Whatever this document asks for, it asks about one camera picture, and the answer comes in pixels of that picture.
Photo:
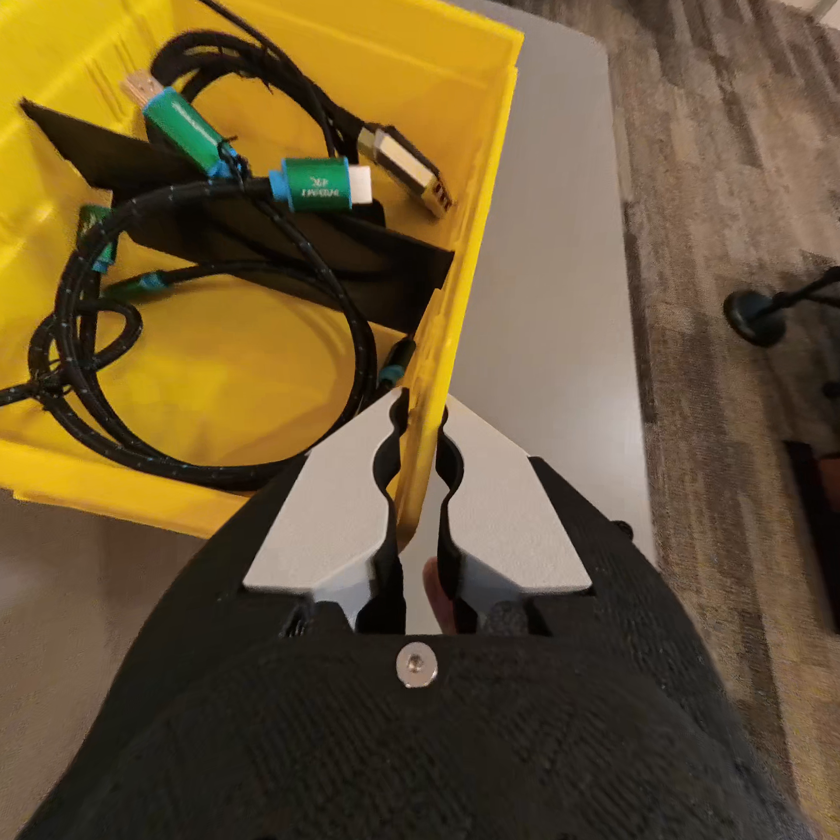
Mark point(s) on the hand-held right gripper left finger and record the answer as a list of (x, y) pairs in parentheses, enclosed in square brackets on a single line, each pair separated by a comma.
[(321, 525)]

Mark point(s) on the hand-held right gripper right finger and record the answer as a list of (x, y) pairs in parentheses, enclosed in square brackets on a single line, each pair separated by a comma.
[(518, 525)]

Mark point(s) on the large yellow storage bin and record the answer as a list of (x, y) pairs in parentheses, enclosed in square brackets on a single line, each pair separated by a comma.
[(426, 79)]

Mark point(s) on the person's right hand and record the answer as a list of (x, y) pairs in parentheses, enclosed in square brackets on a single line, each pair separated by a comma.
[(438, 590)]

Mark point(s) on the brown wooden rack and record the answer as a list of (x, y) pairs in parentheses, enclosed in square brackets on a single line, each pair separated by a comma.
[(820, 525)]

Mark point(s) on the black floor lamp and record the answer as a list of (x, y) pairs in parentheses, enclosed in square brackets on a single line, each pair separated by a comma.
[(754, 318)]

